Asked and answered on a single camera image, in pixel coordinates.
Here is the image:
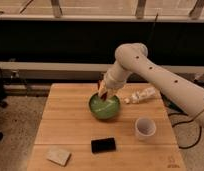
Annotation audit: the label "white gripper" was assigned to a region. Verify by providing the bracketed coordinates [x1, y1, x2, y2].
[98, 83, 116, 101]

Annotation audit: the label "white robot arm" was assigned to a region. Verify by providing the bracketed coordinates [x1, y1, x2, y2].
[98, 43, 204, 128]

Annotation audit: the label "green ceramic bowl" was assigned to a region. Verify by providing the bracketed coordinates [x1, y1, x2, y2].
[89, 93, 120, 120]

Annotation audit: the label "white ceramic cup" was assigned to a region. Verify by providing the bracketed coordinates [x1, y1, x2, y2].
[135, 117, 156, 141]

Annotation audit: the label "black rectangular phone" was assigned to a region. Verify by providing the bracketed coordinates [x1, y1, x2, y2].
[91, 138, 116, 153]

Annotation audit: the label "wooden table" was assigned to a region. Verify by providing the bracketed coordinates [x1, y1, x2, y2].
[27, 83, 186, 171]

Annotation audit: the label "beige sponge block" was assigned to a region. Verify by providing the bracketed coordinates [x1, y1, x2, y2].
[46, 146, 71, 166]

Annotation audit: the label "black floor cables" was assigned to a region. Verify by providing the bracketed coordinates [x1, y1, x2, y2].
[161, 96, 204, 150]

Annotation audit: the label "black hanging cable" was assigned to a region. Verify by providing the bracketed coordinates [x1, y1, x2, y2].
[148, 13, 160, 46]

